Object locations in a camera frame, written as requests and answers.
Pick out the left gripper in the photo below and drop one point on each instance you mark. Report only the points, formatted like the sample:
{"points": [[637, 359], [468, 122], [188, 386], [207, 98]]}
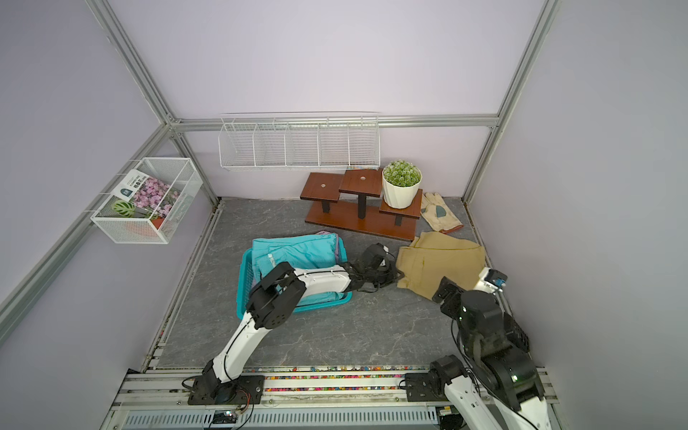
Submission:
{"points": [[393, 273]]}

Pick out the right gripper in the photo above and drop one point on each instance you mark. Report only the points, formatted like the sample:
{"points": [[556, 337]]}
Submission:
{"points": [[444, 292]]}

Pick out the khaki pants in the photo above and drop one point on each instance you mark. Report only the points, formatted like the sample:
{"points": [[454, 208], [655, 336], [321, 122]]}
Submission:
{"points": [[433, 256]]}

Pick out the teal pants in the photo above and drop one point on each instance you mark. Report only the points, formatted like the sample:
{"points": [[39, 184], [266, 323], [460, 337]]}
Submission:
{"points": [[301, 252]]}

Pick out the teal plastic basket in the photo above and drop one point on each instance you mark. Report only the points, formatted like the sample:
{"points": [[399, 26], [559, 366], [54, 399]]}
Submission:
{"points": [[244, 285]]}

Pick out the purple pants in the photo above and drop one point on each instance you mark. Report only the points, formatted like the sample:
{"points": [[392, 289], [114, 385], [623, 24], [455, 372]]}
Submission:
{"points": [[331, 235]]}

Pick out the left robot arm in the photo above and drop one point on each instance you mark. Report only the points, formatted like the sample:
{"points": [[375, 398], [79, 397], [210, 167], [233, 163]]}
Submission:
{"points": [[274, 299]]}

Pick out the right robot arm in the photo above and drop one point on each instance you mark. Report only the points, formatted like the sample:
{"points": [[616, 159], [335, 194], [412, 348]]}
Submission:
{"points": [[494, 358]]}

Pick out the brown wooden tiered stand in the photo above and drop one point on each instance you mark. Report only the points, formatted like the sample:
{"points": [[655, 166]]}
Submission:
{"points": [[340, 201]]}

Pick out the black handheld controller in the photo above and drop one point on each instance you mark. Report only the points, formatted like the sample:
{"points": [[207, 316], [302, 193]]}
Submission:
{"points": [[515, 334]]}

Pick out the beige glove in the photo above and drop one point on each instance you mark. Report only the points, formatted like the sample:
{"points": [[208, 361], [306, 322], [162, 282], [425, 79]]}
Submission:
{"points": [[438, 215]]}

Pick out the white pot green plant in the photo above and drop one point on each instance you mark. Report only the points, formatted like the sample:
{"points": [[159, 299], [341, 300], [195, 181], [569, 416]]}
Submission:
{"points": [[401, 180]]}

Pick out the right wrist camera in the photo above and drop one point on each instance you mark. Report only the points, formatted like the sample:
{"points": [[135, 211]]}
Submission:
{"points": [[491, 281]]}

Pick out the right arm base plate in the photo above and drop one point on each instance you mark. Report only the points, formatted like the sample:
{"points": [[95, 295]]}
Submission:
{"points": [[428, 386]]}

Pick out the white wire wall shelf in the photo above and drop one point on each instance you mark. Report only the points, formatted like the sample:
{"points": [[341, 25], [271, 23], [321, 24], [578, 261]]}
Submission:
{"points": [[300, 141]]}

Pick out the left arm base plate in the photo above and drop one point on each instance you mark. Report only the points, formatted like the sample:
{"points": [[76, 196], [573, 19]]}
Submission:
{"points": [[244, 391]]}

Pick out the white wire basket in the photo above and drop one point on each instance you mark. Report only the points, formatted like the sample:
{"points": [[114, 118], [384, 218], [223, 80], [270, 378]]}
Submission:
{"points": [[148, 203]]}

